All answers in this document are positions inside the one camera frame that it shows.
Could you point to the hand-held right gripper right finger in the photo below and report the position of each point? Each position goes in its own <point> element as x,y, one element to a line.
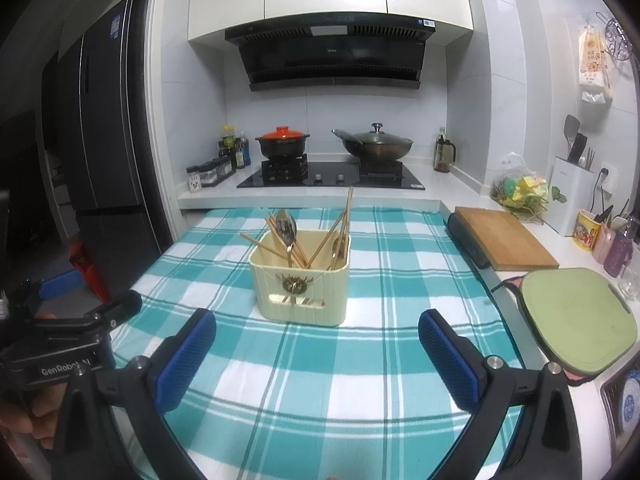
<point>450,360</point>

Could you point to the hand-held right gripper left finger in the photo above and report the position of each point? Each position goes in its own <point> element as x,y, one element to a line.
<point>187,360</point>

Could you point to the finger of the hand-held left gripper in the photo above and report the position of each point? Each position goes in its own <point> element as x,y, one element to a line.
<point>117,310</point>
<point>60,284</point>

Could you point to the cream utensil holder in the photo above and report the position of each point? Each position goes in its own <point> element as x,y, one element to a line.
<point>300,295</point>

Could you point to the metal spoon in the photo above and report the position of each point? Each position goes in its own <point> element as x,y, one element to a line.
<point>287,227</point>
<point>340,247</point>

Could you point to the bunch of wooden chopsticks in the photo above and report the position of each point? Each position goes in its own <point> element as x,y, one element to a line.
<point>349,207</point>

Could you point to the person's left hand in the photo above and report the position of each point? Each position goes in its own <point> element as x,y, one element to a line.
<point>25,417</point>

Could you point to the red bag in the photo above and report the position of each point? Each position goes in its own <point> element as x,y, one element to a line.
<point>90,270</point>

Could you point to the green cutting board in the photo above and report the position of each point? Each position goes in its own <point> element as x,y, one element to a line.
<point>575,322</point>
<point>505,285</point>

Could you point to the dark tray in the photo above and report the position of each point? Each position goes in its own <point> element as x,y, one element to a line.
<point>465,245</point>

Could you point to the teal checked tablecloth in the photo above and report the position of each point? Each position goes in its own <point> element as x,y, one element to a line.
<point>320,385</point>

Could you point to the dark grey refrigerator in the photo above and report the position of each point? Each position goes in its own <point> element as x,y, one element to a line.
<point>110,160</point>

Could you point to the wooden cutting board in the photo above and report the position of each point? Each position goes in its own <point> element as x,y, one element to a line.
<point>505,237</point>

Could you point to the white-label spice jar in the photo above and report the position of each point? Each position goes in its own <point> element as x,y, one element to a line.
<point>193,181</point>

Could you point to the dark spice jar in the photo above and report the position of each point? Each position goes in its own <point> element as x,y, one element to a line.
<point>207,175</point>
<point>222,169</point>

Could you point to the kitchen sink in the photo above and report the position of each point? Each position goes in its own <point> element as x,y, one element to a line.
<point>610,400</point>

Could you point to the yellow printed cup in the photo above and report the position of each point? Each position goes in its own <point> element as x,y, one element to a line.
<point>586,232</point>

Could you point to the blue and white bowl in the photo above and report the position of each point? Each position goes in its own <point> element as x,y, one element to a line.
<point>631,405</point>

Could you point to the plastic bag of sponges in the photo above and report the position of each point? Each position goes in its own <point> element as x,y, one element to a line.
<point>522,187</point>

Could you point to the pink cup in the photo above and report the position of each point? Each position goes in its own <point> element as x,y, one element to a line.
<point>602,245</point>

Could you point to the white knife block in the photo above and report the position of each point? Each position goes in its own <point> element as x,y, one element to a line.
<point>570,205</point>

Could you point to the purple bottle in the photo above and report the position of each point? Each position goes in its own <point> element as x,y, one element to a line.
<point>619,252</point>

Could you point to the yellow-cap oil bottle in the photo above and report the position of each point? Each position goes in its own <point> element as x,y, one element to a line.
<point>227,142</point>

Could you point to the dark sauce bottle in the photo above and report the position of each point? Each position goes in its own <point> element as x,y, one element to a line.
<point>242,152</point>

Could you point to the glass pitcher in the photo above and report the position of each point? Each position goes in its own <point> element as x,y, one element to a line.
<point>444,156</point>

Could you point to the black gas cooktop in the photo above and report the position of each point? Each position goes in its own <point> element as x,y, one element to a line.
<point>330,177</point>

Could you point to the wok with glass lid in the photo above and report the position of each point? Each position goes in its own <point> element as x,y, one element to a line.
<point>375,147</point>

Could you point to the clay pot with red lid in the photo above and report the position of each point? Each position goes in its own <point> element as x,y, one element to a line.
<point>282,145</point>

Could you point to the grey spatula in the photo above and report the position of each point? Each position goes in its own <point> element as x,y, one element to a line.
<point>572,130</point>

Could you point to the black range hood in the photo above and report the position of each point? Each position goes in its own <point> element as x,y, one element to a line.
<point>330,55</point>

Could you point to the printed hanging bag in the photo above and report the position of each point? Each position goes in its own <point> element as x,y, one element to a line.
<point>595,65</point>

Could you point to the metal steamer rack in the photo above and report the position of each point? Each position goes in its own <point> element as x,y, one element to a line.
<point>620,40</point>

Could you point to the white wall socket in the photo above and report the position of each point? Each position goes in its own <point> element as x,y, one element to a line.
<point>608,177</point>

